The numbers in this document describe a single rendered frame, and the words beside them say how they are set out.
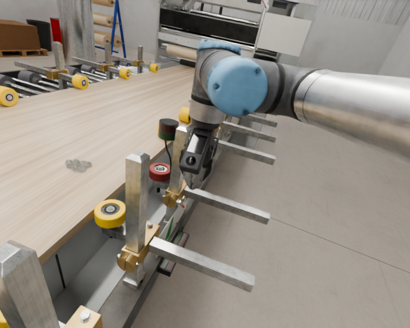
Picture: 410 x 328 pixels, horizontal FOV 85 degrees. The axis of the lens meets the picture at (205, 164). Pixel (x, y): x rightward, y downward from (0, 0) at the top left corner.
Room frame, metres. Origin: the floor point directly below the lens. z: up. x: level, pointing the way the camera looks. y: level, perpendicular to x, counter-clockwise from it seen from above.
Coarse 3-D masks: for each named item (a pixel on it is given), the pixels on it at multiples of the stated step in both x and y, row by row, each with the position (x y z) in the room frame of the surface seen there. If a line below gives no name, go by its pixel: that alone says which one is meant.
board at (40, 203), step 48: (48, 96) 1.13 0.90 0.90; (96, 96) 1.29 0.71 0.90; (144, 96) 1.48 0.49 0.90; (0, 144) 0.62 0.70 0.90; (48, 144) 0.68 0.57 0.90; (96, 144) 0.75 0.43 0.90; (144, 144) 0.83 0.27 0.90; (0, 192) 0.42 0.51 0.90; (48, 192) 0.45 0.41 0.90; (96, 192) 0.49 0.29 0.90; (0, 240) 0.29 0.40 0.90; (48, 240) 0.31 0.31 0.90
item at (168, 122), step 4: (160, 120) 0.62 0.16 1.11; (164, 120) 0.63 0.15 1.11; (168, 120) 0.64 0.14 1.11; (172, 120) 0.64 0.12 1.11; (164, 124) 0.60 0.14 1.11; (168, 124) 0.61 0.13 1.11; (172, 124) 0.61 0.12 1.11; (176, 124) 0.62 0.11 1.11; (164, 132) 0.60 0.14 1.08; (164, 140) 0.63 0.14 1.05; (172, 148) 0.61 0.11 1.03; (168, 152) 0.62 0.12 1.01
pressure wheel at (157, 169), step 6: (150, 168) 0.66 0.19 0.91; (156, 168) 0.67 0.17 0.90; (162, 168) 0.67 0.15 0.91; (168, 168) 0.68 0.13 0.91; (150, 174) 0.64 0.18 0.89; (156, 174) 0.64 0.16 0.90; (162, 174) 0.64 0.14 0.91; (168, 174) 0.65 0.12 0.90; (156, 180) 0.64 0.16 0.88; (162, 180) 0.64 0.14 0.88
